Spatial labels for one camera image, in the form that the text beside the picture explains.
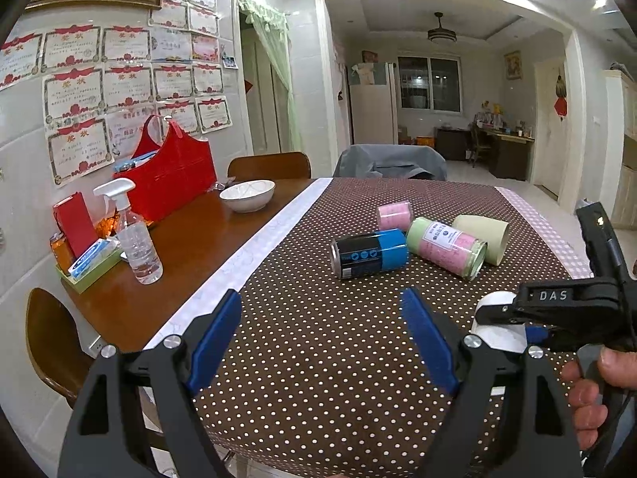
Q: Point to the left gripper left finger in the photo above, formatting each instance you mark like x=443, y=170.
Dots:
x=132, y=404

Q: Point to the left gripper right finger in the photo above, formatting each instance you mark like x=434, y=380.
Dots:
x=508, y=415

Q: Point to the white paper cup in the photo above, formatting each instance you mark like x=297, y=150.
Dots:
x=504, y=338

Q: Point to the pale green cup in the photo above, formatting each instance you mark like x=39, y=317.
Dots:
x=494, y=232

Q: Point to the small pink cup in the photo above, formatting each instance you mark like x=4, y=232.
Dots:
x=396, y=215

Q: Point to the person's right hand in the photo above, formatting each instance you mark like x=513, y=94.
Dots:
x=618, y=369

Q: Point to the pink checkered tablecloth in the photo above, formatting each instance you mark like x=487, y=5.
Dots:
x=547, y=231

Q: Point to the pink green cylinder container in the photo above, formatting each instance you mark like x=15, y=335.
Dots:
x=451, y=249

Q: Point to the green tray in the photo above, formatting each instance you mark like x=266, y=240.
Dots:
x=91, y=277

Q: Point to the white cabinet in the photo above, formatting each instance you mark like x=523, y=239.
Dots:
x=618, y=193

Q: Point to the dark wooden desk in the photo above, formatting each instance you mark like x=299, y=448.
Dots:
x=505, y=155

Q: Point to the clear spray bottle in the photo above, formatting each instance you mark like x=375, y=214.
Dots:
x=132, y=232

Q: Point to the blue white box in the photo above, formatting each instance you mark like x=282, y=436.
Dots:
x=96, y=253

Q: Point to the orange can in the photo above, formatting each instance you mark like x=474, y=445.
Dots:
x=62, y=252

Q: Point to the desk chair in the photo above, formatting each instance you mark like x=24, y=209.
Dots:
x=480, y=147

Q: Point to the red door ornament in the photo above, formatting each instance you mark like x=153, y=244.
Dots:
x=561, y=105

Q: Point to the brown polka dot tablecloth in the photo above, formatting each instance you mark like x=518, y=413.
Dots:
x=322, y=378

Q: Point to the blue black can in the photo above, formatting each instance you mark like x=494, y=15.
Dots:
x=367, y=254

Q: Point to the small framed picture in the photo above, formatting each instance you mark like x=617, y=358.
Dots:
x=513, y=65

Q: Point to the grey covered chair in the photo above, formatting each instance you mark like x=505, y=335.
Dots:
x=376, y=161

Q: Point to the white bowl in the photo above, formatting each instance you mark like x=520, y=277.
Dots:
x=249, y=196

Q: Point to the red felt bag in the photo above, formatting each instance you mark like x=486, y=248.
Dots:
x=180, y=170

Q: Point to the white refrigerator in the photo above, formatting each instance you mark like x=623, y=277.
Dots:
x=374, y=104

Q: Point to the ceiling lamp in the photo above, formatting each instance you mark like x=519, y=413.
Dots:
x=440, y=34

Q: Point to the green door curtain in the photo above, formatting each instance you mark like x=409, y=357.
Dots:
x=273, y=113

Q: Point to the window with dark frame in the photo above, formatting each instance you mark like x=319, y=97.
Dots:
x=430, y=83

